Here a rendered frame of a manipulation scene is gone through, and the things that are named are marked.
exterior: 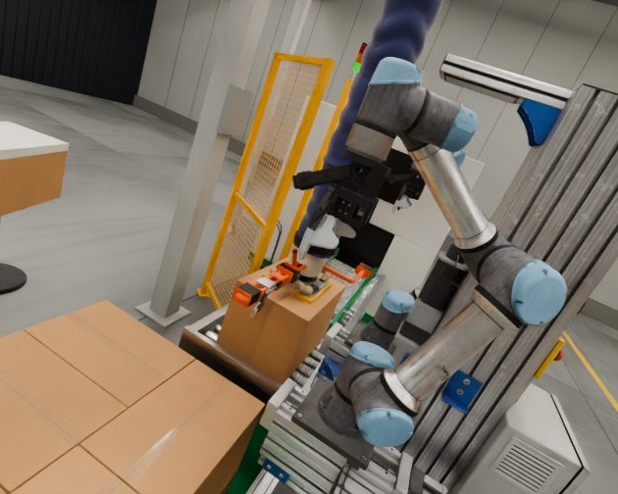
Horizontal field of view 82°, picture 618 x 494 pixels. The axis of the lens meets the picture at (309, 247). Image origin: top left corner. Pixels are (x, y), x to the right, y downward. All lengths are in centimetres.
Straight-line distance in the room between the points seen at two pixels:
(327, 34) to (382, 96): 1090
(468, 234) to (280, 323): 106
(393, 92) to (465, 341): 51
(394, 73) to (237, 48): 193
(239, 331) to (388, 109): 143
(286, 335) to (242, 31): 177
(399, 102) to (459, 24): 1024
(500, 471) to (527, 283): 60
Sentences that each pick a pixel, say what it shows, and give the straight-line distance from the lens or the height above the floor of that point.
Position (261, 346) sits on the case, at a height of 70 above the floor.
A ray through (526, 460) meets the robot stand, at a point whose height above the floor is 117.
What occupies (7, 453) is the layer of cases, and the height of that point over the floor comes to 54.
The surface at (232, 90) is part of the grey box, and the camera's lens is 243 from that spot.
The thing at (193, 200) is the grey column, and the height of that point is 98.
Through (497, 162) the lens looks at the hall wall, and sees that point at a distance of 1024.
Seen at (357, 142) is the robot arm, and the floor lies 174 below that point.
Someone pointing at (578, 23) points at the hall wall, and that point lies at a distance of 1098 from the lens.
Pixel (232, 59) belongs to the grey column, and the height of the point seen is 191.
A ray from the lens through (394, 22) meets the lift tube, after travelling 174.
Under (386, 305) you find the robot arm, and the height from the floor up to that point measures 122.
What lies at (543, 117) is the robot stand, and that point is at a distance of 111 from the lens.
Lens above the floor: 174
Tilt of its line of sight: 18 degrees down
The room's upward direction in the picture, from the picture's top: 22 degrees clockwise
